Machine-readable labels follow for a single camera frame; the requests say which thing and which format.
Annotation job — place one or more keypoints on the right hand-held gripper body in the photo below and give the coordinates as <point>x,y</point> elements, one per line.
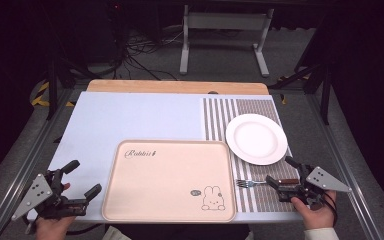
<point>325,180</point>

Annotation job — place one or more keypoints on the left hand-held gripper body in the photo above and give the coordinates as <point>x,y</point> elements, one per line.
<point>33,195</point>

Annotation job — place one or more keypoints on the person's right hand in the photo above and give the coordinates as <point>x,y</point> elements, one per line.
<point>315,213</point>

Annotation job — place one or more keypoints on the person's left hand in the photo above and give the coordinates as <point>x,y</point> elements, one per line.
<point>53,228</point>

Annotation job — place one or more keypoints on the striped grey placemat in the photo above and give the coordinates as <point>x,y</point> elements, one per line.
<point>263,200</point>

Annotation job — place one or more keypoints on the white round plate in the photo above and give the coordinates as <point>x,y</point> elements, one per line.
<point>256,138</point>

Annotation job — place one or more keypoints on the person's white sleeve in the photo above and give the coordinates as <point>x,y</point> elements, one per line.
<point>320,234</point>

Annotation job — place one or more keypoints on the beige tray with rabbit print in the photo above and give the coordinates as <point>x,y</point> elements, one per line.
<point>166,186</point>

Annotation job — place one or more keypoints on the light blue table mat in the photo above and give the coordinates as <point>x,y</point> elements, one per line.
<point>130,116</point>

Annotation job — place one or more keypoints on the black tripod stand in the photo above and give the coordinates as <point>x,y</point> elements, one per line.
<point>316,75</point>
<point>54,80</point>

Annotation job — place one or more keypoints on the wooden table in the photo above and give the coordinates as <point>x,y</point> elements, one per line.
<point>176,86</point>

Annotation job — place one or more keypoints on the white metal stand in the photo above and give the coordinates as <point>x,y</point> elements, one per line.
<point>225,20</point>

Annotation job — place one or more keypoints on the aluminium frame rail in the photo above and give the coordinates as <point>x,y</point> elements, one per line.
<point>350,160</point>
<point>16,173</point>

